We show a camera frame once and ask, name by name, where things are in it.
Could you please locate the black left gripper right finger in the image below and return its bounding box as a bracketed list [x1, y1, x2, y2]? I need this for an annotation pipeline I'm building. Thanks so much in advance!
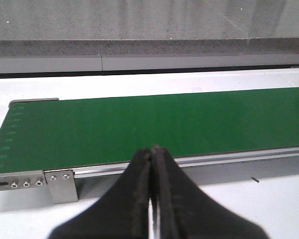
[151, 146, 268, 239]

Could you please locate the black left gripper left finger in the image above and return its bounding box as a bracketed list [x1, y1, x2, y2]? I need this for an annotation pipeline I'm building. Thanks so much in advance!
[49, 148, 151, 239]

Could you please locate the green conveyor belt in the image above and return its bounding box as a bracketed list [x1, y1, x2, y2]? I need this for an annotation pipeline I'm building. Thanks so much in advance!
[0, 88, 299, 174]

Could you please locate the white cabinet panel under counter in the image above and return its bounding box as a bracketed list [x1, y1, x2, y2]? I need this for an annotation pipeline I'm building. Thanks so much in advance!
[0, 53, 299, 74]

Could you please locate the grey stone countertop slab right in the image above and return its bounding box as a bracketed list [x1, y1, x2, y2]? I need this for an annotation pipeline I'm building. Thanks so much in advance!
[219, 0, 299, 53]

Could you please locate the grey stone countertop slab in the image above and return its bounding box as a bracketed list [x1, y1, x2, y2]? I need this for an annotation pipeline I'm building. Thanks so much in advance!
[219, 0, 299, 53]
[0, 0, 249, 57]

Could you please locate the grey stone countertop slab left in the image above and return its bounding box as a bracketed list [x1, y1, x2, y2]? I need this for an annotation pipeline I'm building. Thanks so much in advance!
[0, 0, 249, 57]

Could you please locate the aluminium conveyor side rail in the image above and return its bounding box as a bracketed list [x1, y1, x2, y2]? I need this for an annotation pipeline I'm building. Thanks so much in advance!
[0, 147, 299, 191]

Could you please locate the steel conveyor mounting bracket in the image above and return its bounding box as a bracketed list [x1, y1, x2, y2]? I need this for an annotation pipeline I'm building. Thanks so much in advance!
[44, 170, 78, 204]

